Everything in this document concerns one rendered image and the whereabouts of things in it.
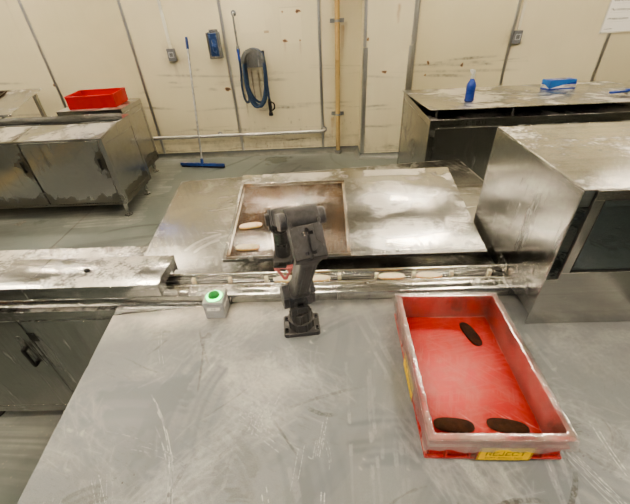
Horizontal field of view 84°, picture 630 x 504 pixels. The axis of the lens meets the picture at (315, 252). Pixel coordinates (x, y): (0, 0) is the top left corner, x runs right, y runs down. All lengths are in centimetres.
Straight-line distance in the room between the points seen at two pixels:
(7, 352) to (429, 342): 170
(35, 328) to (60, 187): 256
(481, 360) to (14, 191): 424
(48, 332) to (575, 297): 190
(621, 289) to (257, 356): 113
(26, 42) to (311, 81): 336
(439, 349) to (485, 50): 434
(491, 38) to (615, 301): 408
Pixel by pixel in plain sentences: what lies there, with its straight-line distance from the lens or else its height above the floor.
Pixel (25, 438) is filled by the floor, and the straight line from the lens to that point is 246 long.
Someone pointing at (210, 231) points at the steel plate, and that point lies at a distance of 178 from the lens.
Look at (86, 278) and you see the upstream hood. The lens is 155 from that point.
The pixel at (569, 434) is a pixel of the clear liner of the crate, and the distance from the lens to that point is 103.
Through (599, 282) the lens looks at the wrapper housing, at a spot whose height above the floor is 99.
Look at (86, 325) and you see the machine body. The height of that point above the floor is 72.
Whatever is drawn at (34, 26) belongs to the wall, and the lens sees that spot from 574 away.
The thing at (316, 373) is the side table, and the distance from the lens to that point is 110.
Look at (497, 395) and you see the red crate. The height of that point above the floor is 82.
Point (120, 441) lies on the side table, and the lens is 114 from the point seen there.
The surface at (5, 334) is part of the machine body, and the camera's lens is 191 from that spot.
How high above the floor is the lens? 172
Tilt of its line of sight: 36 degrees down
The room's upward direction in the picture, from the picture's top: 3 degrees counter-clockwise
